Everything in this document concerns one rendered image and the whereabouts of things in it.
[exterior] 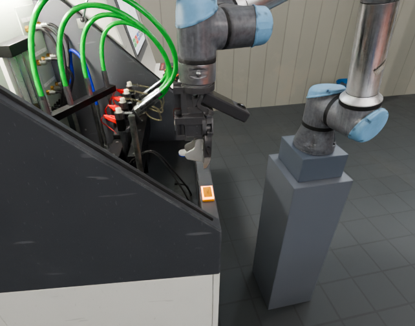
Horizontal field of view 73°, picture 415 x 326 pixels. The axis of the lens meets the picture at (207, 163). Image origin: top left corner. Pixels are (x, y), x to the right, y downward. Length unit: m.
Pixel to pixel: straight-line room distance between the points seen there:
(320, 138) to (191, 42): 0.66
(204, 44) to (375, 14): 0.46
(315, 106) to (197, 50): 0.57
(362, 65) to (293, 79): 3.03
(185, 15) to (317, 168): 0.74
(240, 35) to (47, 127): 0.38
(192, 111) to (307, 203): 0.68
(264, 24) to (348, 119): 0.45
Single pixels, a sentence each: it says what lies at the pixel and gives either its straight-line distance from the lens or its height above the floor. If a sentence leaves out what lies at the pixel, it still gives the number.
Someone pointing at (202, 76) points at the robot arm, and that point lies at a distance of 0.56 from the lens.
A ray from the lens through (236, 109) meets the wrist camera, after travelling 0.62.
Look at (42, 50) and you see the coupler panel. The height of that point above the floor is 1.22.
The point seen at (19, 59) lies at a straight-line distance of 0.97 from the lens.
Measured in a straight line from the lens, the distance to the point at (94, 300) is 0.87.
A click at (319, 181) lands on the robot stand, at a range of 1.13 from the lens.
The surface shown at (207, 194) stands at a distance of 0.74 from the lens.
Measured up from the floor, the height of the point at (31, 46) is 1.29.
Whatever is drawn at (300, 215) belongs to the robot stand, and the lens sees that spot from 1.17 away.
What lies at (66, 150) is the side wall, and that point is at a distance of 0.55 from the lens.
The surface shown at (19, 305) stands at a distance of 0.94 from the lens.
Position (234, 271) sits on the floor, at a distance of 1.77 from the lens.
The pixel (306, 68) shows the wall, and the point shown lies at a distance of 3.94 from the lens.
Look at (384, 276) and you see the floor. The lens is 2.02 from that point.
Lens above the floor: 1.44
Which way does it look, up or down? 34 degrees down
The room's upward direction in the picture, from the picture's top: straight up
